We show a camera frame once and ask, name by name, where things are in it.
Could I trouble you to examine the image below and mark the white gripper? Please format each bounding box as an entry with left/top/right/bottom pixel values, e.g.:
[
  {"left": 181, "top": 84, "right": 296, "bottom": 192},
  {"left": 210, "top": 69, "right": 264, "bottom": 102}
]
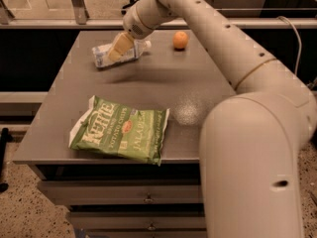
[{"left": 108, "top": 0, "right": 175, "bottom": 61}]

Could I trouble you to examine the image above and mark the clear plastic water bottle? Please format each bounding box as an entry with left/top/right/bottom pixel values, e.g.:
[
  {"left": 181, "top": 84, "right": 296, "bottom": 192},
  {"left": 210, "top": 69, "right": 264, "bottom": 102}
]
[{"left": 92, "top": 40, "right": 152, "bottom": 68}]

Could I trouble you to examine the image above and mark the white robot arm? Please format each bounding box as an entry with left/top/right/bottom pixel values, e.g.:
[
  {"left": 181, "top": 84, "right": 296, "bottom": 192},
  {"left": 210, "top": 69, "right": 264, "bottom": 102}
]
[{"left": 109, "top": 0, "right": 316, "bottom": 238}]

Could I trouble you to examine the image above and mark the green jalapeno chip bag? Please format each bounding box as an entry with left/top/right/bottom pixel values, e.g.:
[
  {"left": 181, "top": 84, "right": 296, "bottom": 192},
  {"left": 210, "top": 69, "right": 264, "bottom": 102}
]
[{"left": 68, "top": 96, "right": 169, "bottom": 166}]

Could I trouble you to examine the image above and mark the metal railing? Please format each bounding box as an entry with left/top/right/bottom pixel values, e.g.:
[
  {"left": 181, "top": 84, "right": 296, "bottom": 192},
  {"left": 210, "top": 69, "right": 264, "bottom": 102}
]
[{"left": 0, "top": 0, "right": 317, "bottom": 29}]

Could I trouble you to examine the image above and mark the orange fruit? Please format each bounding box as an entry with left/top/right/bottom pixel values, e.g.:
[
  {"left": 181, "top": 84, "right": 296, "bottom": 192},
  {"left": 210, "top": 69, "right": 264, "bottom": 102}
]
[{"left": 172, "top": 31, "right": 188, "bottom": 50}]

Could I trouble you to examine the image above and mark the black floor stand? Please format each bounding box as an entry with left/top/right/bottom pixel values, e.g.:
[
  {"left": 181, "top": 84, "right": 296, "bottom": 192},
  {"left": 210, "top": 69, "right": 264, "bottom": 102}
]
[{"left": 0, "top": 128, "right": 13, "bottom": 193}]

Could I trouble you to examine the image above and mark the grey drawer cabinet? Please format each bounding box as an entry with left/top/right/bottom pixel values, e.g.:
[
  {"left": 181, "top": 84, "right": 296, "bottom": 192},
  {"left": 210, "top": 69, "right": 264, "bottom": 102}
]
[{"left": 14, "top": 31, "right": 234, "bottom": 238}]

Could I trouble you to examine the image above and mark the top grey drawer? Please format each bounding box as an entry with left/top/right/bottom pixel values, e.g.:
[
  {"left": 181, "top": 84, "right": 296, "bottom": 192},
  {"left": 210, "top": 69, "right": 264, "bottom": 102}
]
[{"left": 38, "top": 179, "right": 203, "bottom": 205}]

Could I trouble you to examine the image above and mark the grey drawer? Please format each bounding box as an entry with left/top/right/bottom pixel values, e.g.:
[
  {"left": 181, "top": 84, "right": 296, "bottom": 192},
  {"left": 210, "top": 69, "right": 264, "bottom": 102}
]
[
  {"left": 38, "top": 179, "right": 203, "bottom": 205},
  {"left": 66, "top": 212, "right": 206, "bottom": 230}
]

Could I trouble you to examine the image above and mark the white cable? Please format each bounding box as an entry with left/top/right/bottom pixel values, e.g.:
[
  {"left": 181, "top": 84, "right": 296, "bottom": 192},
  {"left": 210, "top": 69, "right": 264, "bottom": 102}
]
[{"left": 276, "top": 15, "right": 303, "bottom": 77}]

